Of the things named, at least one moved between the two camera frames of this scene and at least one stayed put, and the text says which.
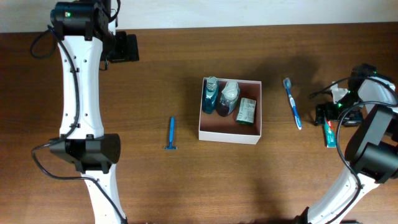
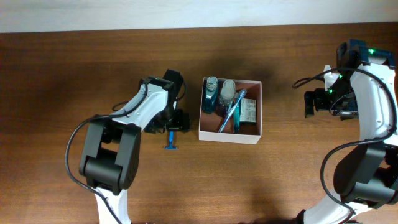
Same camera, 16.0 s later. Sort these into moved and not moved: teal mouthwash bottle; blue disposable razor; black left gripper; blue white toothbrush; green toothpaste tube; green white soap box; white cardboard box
Moved: blue white toothbrush; green toothpaste tube; black left gripper
Not moved: white cardboard box; teal mouthwash bottle; green white soap box; blue disposable razor
